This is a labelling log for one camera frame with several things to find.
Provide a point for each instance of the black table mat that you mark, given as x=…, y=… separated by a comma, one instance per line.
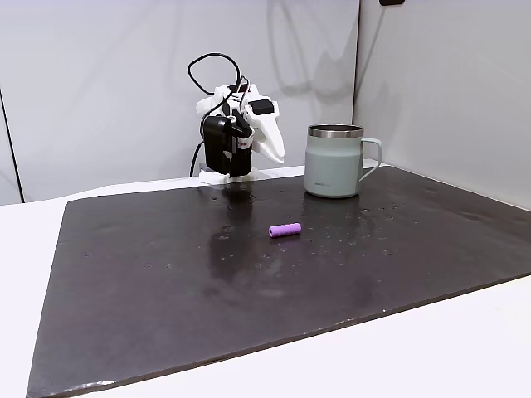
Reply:
x=249, y=282

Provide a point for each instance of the black oval camera box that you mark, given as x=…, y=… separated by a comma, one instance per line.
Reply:
x=216, y=145

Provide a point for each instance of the pale green steel-rimmed mug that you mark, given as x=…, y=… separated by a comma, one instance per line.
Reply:
x=332, y=166

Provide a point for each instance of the purple pen grip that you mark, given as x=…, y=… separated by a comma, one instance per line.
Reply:
x=284, y=229

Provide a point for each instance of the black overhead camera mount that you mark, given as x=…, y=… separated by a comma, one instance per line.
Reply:
x=391, y=2

